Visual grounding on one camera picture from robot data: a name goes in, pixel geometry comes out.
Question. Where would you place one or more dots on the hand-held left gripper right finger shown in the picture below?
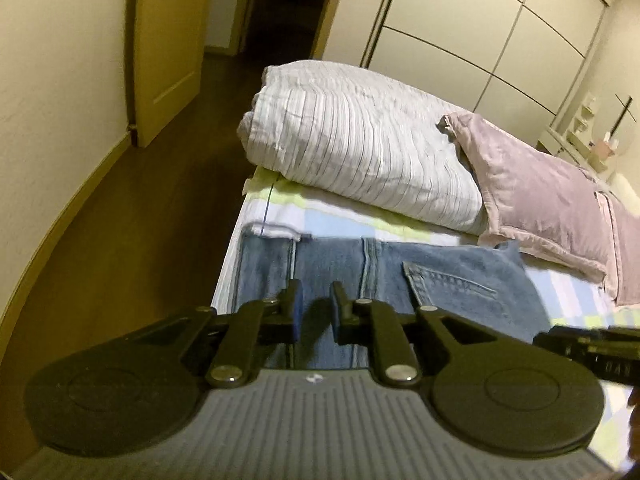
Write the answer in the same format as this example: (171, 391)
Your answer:
(337, 315)

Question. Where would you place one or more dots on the blue jeans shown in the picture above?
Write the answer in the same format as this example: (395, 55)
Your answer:
(450, 285)

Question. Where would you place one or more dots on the white striped duvet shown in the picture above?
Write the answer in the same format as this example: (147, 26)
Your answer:
(360, 140)

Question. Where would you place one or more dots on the cream wardrobe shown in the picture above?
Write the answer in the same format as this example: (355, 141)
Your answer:
(450, 5)

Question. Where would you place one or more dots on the bed with checkered sheet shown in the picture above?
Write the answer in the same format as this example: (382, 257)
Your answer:
(270, 207)

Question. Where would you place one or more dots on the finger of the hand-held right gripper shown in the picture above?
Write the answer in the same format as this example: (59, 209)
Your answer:
(555, 340)

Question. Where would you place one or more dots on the cream door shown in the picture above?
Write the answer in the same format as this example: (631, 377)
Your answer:
(165, 50)

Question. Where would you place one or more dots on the pink tissue box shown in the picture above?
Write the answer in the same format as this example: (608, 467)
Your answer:
(606, 149)

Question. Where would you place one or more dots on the white tiered organizer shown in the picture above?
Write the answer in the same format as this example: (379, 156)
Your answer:
(582, 120)

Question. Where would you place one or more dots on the white nightstand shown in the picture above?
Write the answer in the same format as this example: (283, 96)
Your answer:
(555, 142)

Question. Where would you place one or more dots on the pink pillow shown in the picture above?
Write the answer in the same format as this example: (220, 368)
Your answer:
(530, 190)
(627, 250)

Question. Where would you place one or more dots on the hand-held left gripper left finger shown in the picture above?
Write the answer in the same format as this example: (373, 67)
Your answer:
(298, 310)

